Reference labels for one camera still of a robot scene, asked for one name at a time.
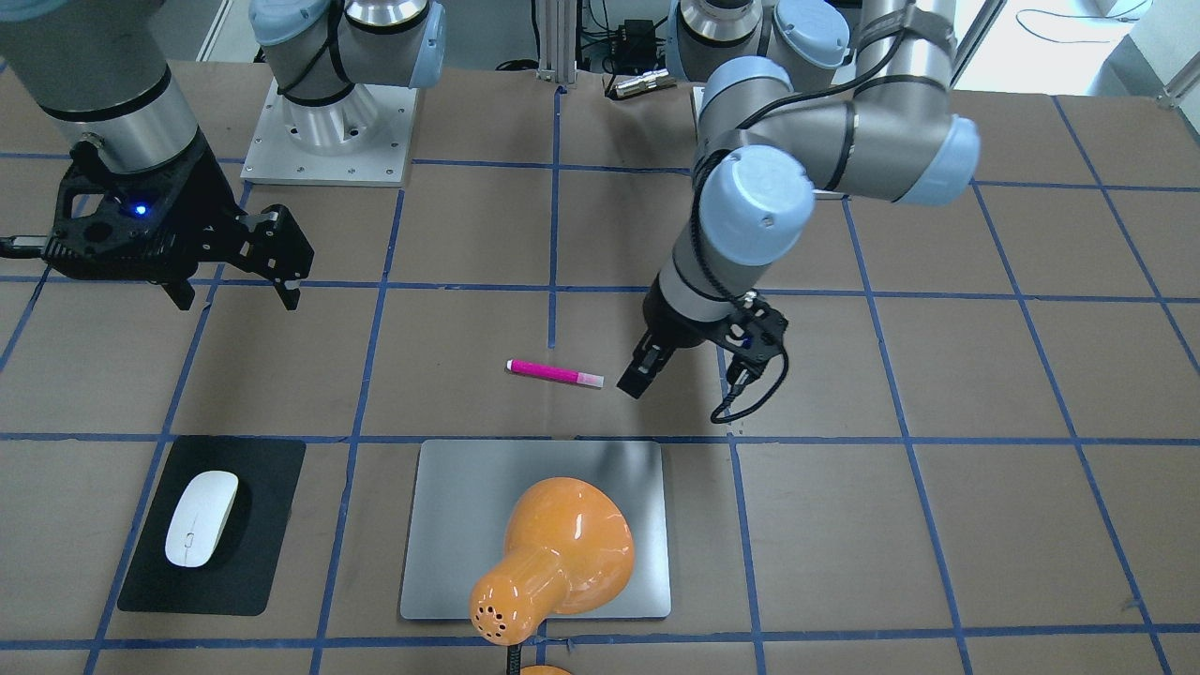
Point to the silver laptop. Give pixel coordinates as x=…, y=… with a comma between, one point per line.
x=466, y=490

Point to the orange desk lamp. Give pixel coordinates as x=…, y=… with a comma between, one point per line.
x=567, y=549

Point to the white computer mouse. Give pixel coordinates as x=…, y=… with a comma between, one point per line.
x=199, y=519

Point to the pink marker pen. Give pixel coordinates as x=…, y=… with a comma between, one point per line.
x=554, y=374

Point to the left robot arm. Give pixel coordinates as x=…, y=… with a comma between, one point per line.
x=794, y=103

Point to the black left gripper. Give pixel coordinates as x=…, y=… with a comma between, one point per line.
x=672, y=329

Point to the black mousepad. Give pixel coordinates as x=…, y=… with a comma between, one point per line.
x=238, y=580

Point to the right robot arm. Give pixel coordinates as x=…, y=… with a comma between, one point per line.
x=94, y=68

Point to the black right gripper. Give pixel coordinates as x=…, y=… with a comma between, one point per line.
x=214, y=208

